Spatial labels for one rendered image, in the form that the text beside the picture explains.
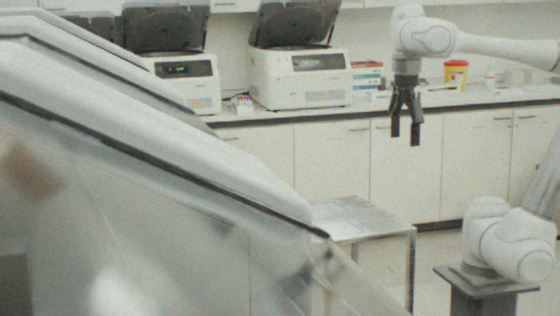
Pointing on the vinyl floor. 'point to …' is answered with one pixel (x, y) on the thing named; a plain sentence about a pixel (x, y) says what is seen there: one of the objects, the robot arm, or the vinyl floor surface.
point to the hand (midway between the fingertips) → (404, 138)
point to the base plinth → (439, 225)
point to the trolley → (365, 230)
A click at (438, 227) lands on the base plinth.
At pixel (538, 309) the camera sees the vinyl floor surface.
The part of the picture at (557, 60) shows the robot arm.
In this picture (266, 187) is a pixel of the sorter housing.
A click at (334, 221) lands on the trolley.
